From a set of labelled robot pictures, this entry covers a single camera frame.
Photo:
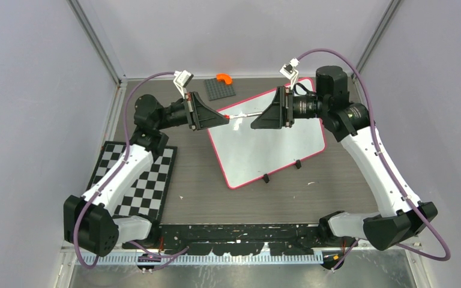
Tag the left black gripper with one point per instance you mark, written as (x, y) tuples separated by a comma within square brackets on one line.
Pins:
[(200, 116)]

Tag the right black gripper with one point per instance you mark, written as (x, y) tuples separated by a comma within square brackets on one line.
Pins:
[(280, 113)]

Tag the red capped white marker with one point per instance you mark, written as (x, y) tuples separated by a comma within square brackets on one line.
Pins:
[(242, 115)]

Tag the pink framed whiteboard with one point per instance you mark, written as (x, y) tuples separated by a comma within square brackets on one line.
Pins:
[(245, 154)]

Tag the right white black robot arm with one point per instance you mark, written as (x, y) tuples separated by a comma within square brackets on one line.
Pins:
[(399, 208)]

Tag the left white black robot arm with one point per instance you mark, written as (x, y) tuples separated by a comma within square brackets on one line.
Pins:
[(90, 222)]

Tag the grey studded baseplate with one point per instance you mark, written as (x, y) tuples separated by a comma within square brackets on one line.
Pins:
[(216, 90)]

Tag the orange curved plastic piece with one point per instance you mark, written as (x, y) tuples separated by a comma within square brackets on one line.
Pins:
[(224, 78)]

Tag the black white checkerboard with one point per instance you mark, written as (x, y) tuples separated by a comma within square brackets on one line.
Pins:
[(147, 194)]

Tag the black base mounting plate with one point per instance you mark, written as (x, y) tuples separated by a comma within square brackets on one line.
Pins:
[(241, 239)]

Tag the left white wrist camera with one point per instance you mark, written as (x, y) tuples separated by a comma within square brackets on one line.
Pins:
[(181, 80)]

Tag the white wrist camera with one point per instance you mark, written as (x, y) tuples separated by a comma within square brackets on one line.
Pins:
[(290, 71), (181, 80)]

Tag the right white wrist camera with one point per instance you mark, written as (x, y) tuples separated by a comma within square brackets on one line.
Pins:
[(290, 71)]

